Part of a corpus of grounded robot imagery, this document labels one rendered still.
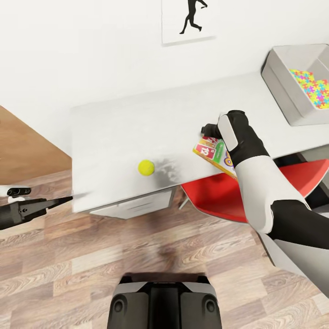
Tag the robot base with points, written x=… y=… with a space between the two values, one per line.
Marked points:
x=164 y=305

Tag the board game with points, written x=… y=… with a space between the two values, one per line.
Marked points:
x=214 y=151

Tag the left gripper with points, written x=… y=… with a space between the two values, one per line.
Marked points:
x=16 y=213

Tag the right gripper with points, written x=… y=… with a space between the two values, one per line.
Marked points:
x=210 y=131

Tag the jigsaw puzzle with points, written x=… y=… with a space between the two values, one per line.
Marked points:
x=318 y=92
x=302 y=76

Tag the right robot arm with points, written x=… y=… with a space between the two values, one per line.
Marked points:
x=272 y=205

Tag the tennis ball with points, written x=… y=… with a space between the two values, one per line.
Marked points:
x=146 y=167

